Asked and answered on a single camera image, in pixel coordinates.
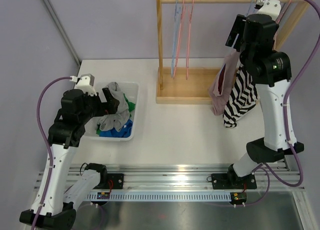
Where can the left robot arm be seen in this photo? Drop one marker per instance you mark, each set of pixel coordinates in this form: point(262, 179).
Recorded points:
point(55, 207)

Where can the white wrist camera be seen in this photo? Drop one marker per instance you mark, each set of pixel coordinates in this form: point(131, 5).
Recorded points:
point(271, 8)
point(85, 83)

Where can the aluminium mounting rail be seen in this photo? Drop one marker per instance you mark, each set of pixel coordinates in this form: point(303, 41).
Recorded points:
point(186, 177)

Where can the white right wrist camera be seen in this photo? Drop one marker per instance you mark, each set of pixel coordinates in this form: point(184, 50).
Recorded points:
point(271, 8)

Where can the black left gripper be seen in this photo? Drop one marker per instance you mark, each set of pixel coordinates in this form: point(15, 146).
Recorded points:
point(106, 107)

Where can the wooden clothes rack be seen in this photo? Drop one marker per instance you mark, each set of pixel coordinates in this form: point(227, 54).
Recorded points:
point(178, 90)

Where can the blue tank top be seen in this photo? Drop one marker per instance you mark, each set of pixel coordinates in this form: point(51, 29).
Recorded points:
point(124, 132)

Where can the black white striped tank top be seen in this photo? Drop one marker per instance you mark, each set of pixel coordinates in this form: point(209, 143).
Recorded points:
point(242, 99)

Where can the grey tank top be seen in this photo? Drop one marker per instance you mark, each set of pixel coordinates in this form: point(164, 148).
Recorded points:
point(121, 116)

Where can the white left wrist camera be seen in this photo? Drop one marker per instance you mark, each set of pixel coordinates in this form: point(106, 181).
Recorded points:
point(85, 83)

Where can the mauve tank top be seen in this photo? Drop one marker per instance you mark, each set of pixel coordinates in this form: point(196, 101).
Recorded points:
point(221, 88)

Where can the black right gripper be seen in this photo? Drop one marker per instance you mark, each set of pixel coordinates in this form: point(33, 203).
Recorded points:
point(238, 28)

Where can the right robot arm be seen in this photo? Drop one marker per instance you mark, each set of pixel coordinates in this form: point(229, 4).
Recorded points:
point(271, 74)

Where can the white slotted cable duct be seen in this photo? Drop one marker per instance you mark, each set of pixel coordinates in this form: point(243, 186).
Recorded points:
point(162, 196)

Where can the white plastic basket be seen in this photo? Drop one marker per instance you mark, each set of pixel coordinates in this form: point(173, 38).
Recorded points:
point(131, 91)

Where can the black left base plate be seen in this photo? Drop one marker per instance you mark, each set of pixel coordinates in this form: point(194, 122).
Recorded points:
point(114, 180)

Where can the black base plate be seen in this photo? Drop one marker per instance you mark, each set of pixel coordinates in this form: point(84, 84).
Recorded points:
point(223, 181)
point(114, 180)

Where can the green tank top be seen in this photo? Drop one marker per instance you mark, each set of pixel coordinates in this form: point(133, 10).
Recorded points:
point(131, 107)

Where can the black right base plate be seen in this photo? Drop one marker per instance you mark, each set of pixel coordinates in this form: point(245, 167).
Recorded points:
point(223, 181)

